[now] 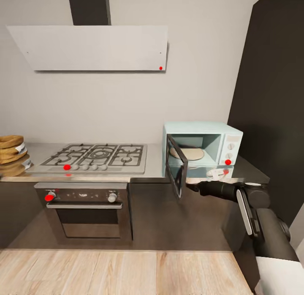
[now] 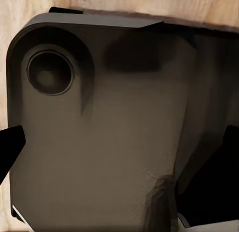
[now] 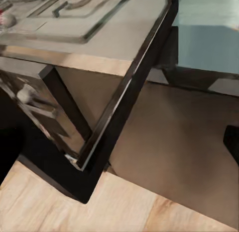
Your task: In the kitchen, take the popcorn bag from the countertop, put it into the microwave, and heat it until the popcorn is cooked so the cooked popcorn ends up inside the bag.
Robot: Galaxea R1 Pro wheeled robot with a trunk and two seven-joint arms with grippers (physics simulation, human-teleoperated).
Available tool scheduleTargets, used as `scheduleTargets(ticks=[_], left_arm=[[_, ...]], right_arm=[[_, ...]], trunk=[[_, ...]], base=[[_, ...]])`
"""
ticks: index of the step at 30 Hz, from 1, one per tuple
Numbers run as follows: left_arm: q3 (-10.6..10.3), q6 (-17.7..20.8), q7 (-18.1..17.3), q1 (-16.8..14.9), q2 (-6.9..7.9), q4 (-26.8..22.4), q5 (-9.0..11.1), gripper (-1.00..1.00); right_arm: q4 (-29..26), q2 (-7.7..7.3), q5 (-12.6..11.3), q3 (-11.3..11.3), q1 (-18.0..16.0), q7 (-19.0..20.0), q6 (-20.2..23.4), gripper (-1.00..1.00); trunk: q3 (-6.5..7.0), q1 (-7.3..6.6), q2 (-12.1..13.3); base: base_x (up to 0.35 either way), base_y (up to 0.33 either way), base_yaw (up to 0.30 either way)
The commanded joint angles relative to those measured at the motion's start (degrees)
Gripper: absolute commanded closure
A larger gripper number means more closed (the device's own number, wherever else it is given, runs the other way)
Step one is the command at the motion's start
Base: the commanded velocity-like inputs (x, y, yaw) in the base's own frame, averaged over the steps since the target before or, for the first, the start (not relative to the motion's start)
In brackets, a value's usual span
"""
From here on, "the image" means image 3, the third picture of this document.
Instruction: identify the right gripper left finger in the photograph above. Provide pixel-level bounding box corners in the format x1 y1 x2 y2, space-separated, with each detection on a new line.
0 125 26 185

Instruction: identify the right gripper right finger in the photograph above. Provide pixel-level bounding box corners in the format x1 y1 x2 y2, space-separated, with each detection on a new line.
222 125 239 165

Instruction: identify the microwave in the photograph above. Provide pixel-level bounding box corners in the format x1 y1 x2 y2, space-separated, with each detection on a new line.
0 0 239 204

